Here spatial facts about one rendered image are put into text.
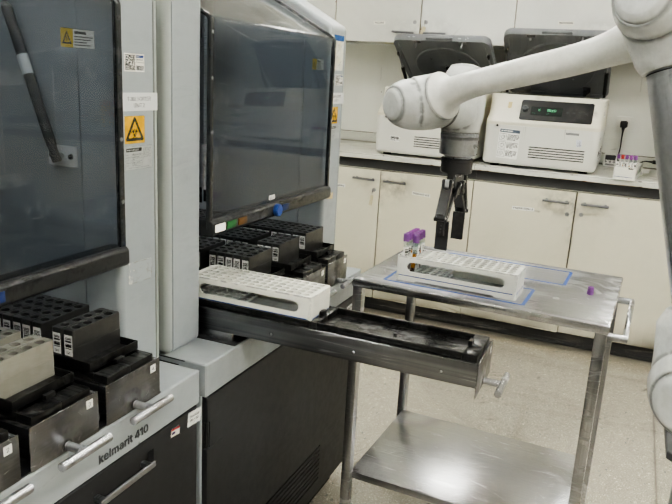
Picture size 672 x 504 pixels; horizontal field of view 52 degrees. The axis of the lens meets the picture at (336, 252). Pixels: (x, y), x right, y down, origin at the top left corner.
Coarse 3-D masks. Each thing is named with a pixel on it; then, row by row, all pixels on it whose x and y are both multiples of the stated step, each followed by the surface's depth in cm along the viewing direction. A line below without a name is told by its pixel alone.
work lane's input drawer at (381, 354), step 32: (224, 320) 146; (256, 320) 143; (288, 320) 141; (320, 320) 140; (352, 320) 145; (384, 320) 144; (320, 352) 138; (352, 352) 135; (384, 352) 133; (416, 352) 130; (448, 352) 128; (480, 352) 129; (480, 384) 131
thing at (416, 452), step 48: (384, 288) 166; (432, 288) 165; (528, 288) 169; (576, 288) 172; (624, 336) 151; (384, 432) 205; (432, 432) 206; (480, 432) 208; (384, 480) 180; (432, 480) 182; (480, 480) 183; (528, 480) 184; (576, 480) 155
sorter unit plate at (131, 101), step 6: (126, 96) 116; (132, 96) 117; (138, 96) 119; (144, 96) 120; (150, 96) 122; (156, 96) 123; (126, 102) 116; (132, 102) 117; (138, 102) 119; (144, 102) 120; (150, 102) 122; (156, 102) 123; (126, 108) 116; (132, 108) 118; (138, 108) 119; (144, 108) 121; (150, 108) 122; (156, 108) 124
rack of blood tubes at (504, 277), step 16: (400, 256) 169; (432, 256) 170; (448, 256) 172; (464, 256) 172; (400, 272) 170; (416, 272) 169; (432, 272) 170; (448, 272) 170; (464, 272) 173; (480, 272) 161; (496, 272) 159; (512, 272) 160; (464, 288) 164; (480, 288) 162; (496, 288) 160; (512, 288) 159
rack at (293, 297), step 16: (208, 272) 152; (224, 272) 153; (240, 272) 153; (256, 272) 154; (208, 288) 153; (224, 288) 154; (240, 288) 145; (256, 288) 143; (272, 288) 144; (288, 288) 145; (304, 288) 145; (320, 288) 146; (240, 304) 146; (256, 304) 144; (272, 304) 151; (288, 304) 151; (304, 304) 140; (320, 304) 143
